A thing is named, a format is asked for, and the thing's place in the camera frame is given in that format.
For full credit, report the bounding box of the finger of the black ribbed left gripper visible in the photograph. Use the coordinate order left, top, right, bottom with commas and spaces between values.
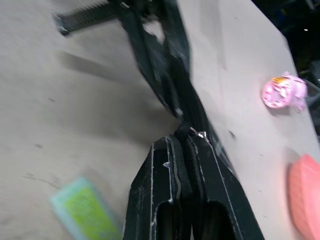
54, 0, 131, 36

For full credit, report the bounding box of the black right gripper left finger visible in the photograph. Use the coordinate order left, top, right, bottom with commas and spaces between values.
121, 134, 194, 240

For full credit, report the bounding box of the black zippered grid pouch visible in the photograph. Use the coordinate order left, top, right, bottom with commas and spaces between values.
119, 0, 224, 161

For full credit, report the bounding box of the green and teal box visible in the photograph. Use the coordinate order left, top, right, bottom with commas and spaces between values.
48, 176, 123, 240

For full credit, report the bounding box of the salmon pink ribbed object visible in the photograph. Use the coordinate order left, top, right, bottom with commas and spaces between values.
287, 153, 320, 240

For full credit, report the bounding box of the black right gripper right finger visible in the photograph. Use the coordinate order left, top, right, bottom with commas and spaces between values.
184, 131, 266, 240

